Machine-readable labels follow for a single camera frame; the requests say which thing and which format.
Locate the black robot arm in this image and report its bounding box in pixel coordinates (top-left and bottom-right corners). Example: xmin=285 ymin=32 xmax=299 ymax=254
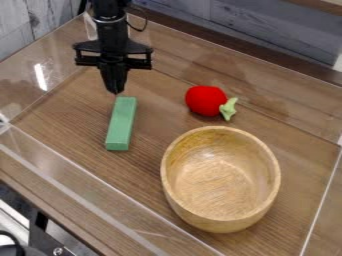
xmin=73 ymin=0 xmax=154 ymax=94

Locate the black metal table bracket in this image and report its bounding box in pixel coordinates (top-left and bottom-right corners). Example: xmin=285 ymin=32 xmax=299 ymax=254
xmin=29 ymin=211 xmax=77 ymax=256

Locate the green rectangular block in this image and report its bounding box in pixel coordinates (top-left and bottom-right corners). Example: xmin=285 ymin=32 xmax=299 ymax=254
xmin=106 ymin=96 xmax=138 ymax=151

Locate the black cable under table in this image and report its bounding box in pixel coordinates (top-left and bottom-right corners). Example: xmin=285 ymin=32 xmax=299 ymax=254
xmin=0 ymin=229 xmax=27 ymax=256

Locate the red plush tomato toy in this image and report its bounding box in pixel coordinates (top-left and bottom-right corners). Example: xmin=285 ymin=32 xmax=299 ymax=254
xmin=185 ymin=85 xmax=238 ymax=121

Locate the light wooden bowl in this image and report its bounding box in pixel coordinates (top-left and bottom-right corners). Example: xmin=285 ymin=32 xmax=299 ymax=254
xmin=161 ymin=126 xmax=283 ymax=233

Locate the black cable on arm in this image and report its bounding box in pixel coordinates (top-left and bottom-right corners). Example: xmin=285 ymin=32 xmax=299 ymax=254
xmin=125 ymin=6 xmax=150 ymax=33

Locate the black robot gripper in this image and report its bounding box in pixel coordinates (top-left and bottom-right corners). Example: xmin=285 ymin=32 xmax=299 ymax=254
xmin=73 ymin=20 xmax=154 ymax=94

